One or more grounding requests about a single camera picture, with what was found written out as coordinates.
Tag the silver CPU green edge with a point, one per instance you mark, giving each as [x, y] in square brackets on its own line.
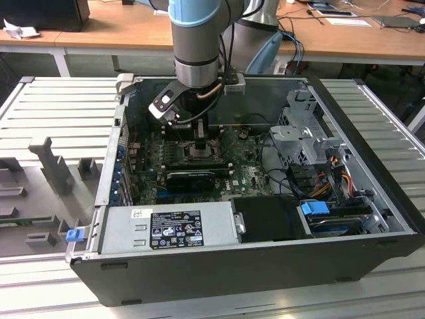
[202, 153]

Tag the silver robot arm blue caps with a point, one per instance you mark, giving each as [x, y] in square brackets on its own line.
[196, 40]

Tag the CPU socket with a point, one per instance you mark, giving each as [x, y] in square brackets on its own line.
[185, 153]

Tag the blue expansion slot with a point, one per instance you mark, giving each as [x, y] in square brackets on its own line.
[161, 192]

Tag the round coin battery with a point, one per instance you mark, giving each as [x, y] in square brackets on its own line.
[244, 133]

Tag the black graphics card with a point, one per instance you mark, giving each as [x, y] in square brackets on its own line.
[189, 181]

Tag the green motherboard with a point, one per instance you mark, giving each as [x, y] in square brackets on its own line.
[245, 172]

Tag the white adapter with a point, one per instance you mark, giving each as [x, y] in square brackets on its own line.
[280, 68]

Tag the metal drive cage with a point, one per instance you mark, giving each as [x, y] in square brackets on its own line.
[292, 136]

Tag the black plastic air shroud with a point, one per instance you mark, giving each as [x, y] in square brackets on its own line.
[269, 219]

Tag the grey power supply unit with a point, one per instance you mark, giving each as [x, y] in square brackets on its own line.
[126, 232]

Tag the blue disk carrier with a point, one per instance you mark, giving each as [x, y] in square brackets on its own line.
[313, 208]

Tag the dark tablet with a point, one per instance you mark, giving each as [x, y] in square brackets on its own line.
[335, 13]

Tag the white paper sheet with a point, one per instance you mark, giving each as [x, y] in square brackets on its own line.
[348, 22]

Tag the black computer box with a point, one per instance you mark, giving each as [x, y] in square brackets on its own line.
[43, 13]

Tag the grey parts rack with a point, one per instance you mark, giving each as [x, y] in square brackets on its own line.
[50, 199]

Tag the black PC case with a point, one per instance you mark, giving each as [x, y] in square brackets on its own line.
[199, 279]

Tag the blue case latch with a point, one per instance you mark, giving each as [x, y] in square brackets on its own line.
[74, 236]

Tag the hard disk drive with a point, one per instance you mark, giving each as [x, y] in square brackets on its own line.
[332, 226]

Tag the crumpled white paper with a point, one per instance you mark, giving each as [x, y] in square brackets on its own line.
[20, 31]

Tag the green RAM stick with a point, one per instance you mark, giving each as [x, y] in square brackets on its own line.
[26, 222]

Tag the dark grey laptop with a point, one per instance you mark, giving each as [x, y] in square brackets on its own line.
[398, 21]

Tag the silver camera black bracket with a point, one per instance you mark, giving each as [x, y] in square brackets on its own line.
[161, 99]

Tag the silver camera box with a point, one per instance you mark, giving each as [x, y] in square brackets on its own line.
[235, 88]

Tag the wooden desk white frame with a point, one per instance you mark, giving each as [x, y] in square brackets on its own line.
[116, 30]
[348, 40]

